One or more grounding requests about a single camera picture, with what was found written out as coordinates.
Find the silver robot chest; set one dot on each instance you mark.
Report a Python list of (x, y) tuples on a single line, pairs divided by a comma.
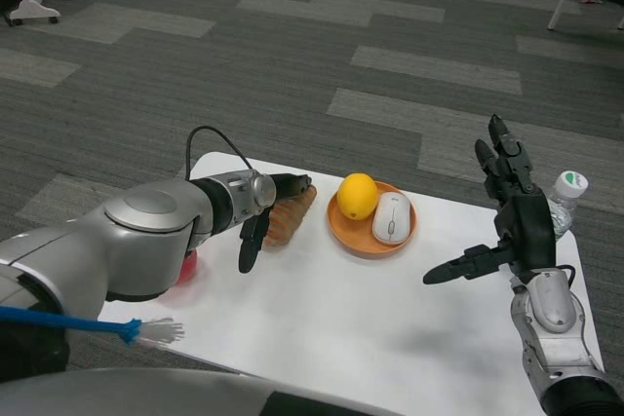
[(146, 396)]

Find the brown ridged bread loaf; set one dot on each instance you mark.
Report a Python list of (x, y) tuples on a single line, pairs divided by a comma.
[(290, 221)]

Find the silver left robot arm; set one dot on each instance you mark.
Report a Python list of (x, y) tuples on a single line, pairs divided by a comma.
[(141, 240)]

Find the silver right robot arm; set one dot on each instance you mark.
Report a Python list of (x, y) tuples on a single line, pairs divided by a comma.
[(556, 328)]

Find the red apple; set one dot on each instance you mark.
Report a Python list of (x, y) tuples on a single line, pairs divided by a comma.
[(189, 270)]

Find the yellow lemon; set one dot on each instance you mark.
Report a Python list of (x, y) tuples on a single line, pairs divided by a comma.
[(357, 194)]

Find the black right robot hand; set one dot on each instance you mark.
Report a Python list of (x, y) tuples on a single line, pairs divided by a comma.
[(531, 231)]

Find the white computer mouse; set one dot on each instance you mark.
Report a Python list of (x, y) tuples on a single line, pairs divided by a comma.
[(391, 218)]

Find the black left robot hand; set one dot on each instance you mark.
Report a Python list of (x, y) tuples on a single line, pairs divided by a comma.
[(253, 240)]

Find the clear bottle white cap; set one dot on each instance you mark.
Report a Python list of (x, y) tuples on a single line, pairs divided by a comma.
[(573, 182)]

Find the orange round plate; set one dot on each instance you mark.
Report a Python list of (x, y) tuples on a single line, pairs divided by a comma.
[(351, 238)]

